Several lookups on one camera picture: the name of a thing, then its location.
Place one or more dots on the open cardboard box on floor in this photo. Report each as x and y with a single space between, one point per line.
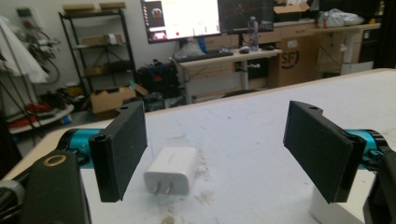
112 99

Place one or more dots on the clear water bottle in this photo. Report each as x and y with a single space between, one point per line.
254 34

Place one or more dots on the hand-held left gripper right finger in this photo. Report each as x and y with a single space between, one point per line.
320 149

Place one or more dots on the grey plastic bag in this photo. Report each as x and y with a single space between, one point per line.
188 49

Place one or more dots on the computer mouse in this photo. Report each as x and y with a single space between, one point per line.
244 49

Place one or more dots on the small open cardboard box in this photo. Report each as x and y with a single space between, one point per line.
289 11

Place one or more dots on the flat cardboard box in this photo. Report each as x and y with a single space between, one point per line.
78 7

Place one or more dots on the tall printed cardboard box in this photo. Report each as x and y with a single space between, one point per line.
294 60

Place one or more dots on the black keyboard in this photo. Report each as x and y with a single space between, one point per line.
204 56

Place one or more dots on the black metal shelf rack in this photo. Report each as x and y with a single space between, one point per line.
102 53

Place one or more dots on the bright computer monitor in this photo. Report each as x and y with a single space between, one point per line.
183 18

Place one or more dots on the wooden desk with white legs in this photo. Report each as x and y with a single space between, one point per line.
224 60

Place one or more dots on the white cloth on stand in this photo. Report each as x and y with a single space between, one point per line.
18 53

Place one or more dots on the white box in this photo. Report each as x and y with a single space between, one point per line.
337 209

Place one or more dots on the white plastic bag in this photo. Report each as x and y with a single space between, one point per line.
339 18

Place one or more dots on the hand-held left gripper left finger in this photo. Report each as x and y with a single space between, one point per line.
120 152

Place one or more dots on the light wooden standing desk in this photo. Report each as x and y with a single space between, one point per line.
348 31

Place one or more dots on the dark computer monitor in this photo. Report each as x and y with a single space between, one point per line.
244 14

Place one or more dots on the black bag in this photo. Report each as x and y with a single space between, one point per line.
157 77

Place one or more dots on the white charger plug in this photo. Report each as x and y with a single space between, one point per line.
173 169

